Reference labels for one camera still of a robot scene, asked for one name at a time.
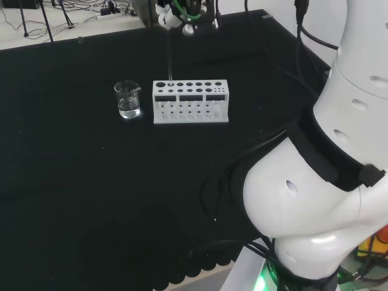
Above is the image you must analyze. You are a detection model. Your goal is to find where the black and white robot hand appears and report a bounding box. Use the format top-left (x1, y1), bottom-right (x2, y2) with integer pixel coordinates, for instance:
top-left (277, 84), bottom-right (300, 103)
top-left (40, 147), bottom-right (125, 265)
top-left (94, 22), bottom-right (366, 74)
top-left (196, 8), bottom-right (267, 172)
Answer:
top-left (156, 0), bottom-right (219, 37)

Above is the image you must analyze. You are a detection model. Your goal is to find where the clear glass rod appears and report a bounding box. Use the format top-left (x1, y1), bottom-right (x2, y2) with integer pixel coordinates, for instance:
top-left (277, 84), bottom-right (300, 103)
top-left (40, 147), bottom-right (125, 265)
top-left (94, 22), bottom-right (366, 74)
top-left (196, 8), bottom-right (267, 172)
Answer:
top-left (167, 27), bottom-right (174, 86)

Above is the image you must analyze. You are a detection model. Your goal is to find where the white test tube rack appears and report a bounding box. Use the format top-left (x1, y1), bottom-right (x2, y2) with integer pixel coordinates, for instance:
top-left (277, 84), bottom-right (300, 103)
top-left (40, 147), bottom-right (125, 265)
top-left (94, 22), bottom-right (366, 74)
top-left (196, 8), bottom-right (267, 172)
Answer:
top-left (152, 79), bottom-right (230, 125)

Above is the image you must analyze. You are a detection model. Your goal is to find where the grey cabinet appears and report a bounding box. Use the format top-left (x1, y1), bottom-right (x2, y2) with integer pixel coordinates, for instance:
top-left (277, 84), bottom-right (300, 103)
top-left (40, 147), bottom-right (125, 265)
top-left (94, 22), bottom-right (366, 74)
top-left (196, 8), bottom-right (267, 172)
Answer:
top-left (135, 0), bottom-right (158, 28)

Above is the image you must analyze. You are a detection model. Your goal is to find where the white power strip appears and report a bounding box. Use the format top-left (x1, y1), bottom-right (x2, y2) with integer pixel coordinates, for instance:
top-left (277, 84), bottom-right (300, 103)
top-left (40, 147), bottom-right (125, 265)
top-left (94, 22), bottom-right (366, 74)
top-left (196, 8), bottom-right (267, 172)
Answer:
top-left (96, 12), bottom-right (122, 21)

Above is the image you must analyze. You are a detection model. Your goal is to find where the clear glass beaker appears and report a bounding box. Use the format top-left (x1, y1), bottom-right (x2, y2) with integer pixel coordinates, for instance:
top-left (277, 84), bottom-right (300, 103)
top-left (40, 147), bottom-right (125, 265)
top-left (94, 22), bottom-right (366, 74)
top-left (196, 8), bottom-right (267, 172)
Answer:
top-left (113, 80), bottom-right (142, 119)

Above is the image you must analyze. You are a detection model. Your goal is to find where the black tripod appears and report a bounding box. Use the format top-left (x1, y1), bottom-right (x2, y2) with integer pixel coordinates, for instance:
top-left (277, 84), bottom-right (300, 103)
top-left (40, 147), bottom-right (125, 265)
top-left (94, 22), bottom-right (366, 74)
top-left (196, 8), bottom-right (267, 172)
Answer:
top-left (18, 0), bottom-right (55, 42)
top-left (50, 0), bottom-right (74, 30)

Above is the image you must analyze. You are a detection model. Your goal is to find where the black computer case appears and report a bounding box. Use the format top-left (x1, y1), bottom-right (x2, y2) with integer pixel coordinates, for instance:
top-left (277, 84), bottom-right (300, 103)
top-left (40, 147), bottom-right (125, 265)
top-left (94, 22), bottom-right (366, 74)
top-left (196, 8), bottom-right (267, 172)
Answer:
top-left (0, 0), bottom-right (42, 9)

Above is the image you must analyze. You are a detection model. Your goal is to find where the black bench cloth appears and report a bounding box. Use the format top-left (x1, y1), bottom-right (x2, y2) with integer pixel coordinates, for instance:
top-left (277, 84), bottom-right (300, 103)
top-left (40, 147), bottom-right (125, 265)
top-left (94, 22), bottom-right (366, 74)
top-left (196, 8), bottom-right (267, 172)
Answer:
top-left (0, 8), bottom-right (333, 291)

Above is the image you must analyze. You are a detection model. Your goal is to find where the yellow stop button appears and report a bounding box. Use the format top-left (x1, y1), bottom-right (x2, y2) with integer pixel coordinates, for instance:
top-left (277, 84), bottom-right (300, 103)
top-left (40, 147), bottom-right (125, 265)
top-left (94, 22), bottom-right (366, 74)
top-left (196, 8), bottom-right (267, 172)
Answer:
top-left (357, 222), bottom-right (388, 258)

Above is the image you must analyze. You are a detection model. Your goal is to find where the green cable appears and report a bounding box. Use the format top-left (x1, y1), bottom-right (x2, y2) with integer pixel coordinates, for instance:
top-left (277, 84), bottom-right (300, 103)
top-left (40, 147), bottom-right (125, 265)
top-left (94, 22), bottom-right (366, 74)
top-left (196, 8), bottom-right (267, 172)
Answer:
top-left (174, 0), bottom-right (207, 22)

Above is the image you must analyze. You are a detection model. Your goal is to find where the thin black cable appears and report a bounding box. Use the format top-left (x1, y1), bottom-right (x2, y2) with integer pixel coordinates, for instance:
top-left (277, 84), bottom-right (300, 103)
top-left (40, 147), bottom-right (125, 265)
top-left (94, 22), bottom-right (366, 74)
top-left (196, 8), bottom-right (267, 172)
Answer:
top-left (244, 0), bottom-right (322, 98)

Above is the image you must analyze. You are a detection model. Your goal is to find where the thick black cable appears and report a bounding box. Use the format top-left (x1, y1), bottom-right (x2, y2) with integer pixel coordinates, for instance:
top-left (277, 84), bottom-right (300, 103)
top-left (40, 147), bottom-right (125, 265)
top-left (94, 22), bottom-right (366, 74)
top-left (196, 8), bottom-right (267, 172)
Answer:
top-left (293, 0), bottom-right (339, 51)

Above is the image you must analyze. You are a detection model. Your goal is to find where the black cable bundle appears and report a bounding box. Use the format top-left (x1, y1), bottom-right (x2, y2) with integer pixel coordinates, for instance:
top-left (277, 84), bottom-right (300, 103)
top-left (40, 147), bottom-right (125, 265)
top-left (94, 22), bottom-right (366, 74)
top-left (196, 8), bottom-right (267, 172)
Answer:
top-left (199, 129), bottom-right (287, 222)

